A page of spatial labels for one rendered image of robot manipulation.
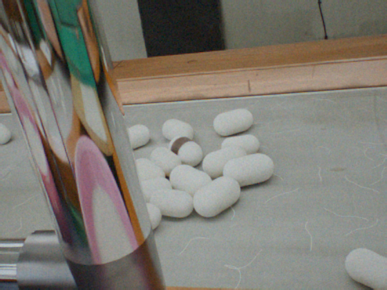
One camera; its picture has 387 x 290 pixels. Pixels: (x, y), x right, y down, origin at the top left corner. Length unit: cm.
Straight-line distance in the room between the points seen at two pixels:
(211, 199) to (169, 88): 25
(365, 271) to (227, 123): 20
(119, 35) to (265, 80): 217
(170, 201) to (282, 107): 20
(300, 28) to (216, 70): 194
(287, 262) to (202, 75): 30
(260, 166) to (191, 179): 5
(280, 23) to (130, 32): 83
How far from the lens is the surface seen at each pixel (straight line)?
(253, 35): 245
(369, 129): 41
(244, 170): 32
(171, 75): 53
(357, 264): 24
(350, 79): 49
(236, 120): 40
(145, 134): 41
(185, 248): 28
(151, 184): 32
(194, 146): 36
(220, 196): 29
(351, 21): 244
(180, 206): 30
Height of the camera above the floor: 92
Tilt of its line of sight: 26 degrees down
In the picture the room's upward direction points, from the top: 10 degrees counter-clockwise
